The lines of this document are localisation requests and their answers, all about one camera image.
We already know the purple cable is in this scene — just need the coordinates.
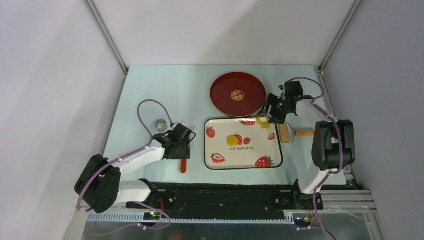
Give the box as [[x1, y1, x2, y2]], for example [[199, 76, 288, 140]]
[[76, 99, 175, 213], [286, 77, 344, 240]]

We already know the grey slotted cable duct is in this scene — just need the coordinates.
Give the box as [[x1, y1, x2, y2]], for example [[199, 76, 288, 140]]
[[86, 211, 296, 224]]

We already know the round red plate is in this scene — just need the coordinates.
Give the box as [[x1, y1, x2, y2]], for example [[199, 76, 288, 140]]
[[209, 72, 267, 118]]

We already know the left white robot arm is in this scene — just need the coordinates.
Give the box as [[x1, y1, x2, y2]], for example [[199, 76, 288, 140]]
[[74, 122, 196, 214]]

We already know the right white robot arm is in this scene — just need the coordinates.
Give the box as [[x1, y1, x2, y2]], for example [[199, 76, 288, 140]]
[[258, 77, 356, 209]]

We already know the strawberry print tray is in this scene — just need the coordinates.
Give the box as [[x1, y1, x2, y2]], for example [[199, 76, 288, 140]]
[[204, 117, 284, 170]]

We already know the yellow dough piece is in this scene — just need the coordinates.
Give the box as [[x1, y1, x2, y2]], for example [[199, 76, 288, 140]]
[[226, 135, 239, 147]]

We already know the small clear glass cup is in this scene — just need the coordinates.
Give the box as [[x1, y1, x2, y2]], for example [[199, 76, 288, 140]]
[[154, 119, 168, 133]]

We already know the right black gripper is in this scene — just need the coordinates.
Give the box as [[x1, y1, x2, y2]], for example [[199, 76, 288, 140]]
[[257, 93, 292, 125]]

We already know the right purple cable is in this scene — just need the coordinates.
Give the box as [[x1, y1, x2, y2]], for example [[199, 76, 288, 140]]
[[286, 77, 344, 240]]

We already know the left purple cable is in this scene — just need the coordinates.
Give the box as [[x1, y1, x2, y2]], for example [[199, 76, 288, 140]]
[[76, 99, 175, 213]]

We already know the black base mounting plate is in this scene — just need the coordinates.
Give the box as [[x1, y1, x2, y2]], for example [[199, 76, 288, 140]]
[[143, 182, 324, 221]]

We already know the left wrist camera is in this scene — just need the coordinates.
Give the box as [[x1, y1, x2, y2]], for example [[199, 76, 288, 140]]
[[171, 121, 186, 128]]

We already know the orange handled spatula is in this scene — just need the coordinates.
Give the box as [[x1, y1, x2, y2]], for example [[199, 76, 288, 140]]
[[180, 159, 188, 174]]

